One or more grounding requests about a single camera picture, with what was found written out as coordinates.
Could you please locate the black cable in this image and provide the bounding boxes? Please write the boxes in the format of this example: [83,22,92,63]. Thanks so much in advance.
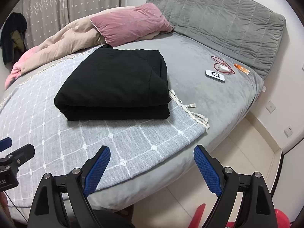
[4,191,28,220]

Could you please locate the grey bed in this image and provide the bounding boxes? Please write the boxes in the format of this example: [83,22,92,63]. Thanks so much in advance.
[0,32,265,224]

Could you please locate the white flat box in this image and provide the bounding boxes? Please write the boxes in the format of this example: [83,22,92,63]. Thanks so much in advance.
[205,69,226,83]

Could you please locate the red plastic stool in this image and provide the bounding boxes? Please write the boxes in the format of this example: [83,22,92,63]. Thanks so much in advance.
[190,203,291,228]

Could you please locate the grey quilted headboard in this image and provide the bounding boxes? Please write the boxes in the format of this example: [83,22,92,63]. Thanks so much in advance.
[146,0,286,79]

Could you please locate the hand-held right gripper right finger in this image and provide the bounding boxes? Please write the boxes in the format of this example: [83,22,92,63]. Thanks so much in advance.
[193,145,278,228]

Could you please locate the beige and pink comforter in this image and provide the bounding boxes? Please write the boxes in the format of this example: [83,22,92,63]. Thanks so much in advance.
[4,8,152,89]

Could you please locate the orange tube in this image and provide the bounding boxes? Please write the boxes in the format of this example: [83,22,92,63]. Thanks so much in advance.
[234,63,250,74]

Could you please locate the black coat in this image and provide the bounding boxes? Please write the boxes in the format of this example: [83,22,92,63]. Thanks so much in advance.
[54,45,172,121]

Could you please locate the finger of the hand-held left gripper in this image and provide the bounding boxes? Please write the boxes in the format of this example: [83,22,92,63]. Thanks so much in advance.
[0,137,13,152]
[5,144,36,169]

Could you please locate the pink pillow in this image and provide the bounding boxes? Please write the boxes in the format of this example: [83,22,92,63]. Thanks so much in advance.
[90,3,175,47]

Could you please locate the white charger with red cable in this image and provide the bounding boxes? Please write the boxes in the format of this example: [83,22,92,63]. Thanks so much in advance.
[211,56,236,74]

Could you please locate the light blue fringed blanket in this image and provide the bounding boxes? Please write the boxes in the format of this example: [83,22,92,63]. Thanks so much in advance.
[0,47,211,208]

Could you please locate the dark hanging clothes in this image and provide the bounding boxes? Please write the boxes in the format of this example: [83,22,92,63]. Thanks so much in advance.
[0,12,28,64]

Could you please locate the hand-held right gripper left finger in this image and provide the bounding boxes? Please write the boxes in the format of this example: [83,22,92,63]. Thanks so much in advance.
[27,145,111,228]

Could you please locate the grey patterned curtain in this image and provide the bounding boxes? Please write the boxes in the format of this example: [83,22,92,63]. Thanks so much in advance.
[14,0,127,50]

